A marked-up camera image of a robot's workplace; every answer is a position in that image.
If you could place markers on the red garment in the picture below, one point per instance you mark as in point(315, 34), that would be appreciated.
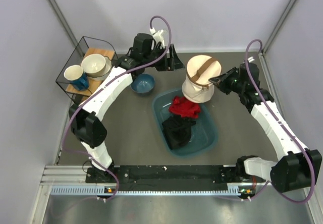
point(184, 108)

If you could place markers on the cream ceramic bowl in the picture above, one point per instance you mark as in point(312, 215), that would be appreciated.
point(94, 65)

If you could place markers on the blue bowl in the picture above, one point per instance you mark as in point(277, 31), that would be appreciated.
point(143, 85)

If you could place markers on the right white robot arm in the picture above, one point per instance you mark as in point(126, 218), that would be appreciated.
point(297, 166)

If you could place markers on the teal plastic basin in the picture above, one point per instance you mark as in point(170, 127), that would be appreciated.
point(204, 134)

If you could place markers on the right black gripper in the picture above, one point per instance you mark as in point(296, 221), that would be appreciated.
point(222, 79)

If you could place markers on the grey cable duct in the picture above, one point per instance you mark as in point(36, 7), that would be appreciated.
point(69, 190)

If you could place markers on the cream cylindrical laundry bag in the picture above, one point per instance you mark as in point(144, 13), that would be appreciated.
point(197, 88)

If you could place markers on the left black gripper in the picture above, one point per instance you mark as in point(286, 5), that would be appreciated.
point(175, 62)

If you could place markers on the black garment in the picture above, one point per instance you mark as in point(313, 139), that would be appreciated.
point(177, 131)

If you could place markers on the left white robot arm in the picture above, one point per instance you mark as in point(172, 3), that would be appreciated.
point(85, 119)

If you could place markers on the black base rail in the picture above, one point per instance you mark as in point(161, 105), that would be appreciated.
point(176, 177)

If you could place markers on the black wire rack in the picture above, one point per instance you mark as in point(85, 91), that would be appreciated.
point(85, 47)

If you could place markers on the blue mug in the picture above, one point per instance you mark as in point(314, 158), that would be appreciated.
point(76, 77)

